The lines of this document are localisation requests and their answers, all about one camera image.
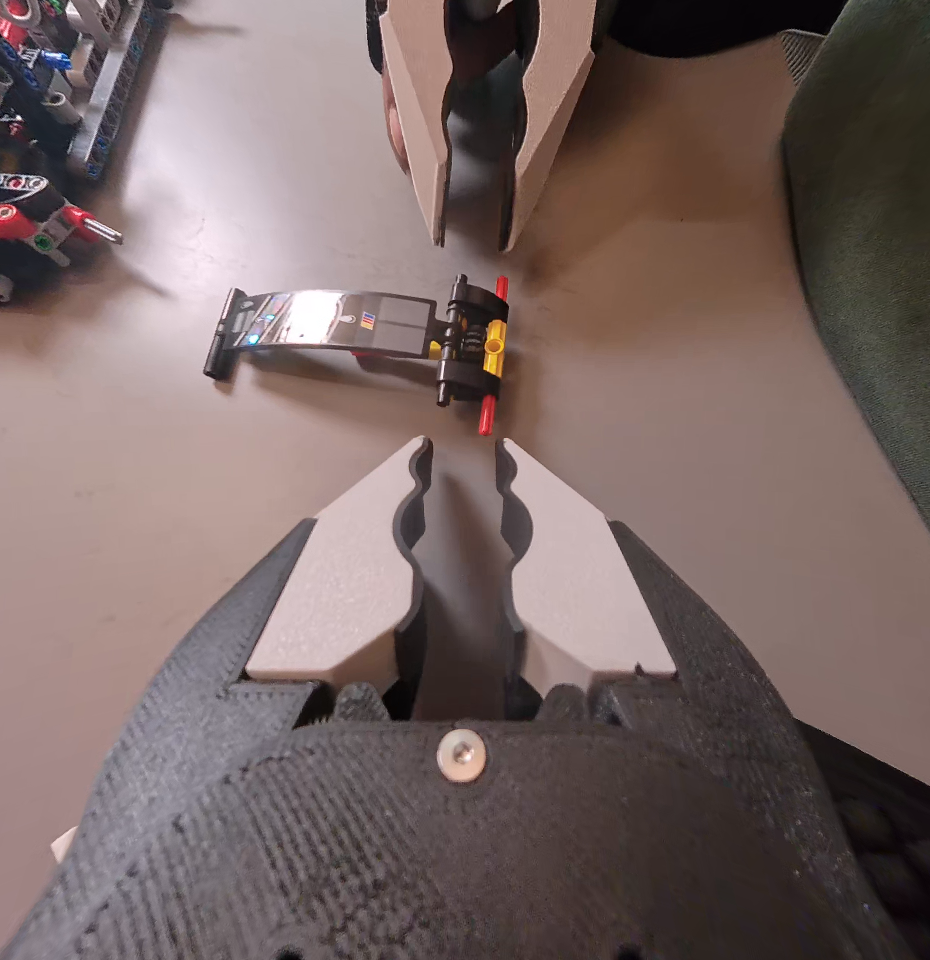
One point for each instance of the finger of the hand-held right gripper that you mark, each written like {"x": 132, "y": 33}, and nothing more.
{"x": 420, "y": 90}
{"x": 559, "y": 75}

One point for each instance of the lego car chassis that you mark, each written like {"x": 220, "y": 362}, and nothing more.
{"x": 30, "y": 112}

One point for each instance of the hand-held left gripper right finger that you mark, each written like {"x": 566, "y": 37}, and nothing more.
{"x": 585, "y": 592}

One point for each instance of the black yellow lego wing assembly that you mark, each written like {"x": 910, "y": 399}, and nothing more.
{"x": 382, "y": 322}

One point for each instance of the person's right hand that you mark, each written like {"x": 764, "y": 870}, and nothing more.
{"x": 395, "y": 127}

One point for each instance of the person's green sweatshirt torso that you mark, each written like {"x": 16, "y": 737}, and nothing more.
{"x": 870, "y": 225}

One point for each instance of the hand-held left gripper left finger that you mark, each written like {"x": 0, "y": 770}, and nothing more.
{"x": 337, "y": 592}

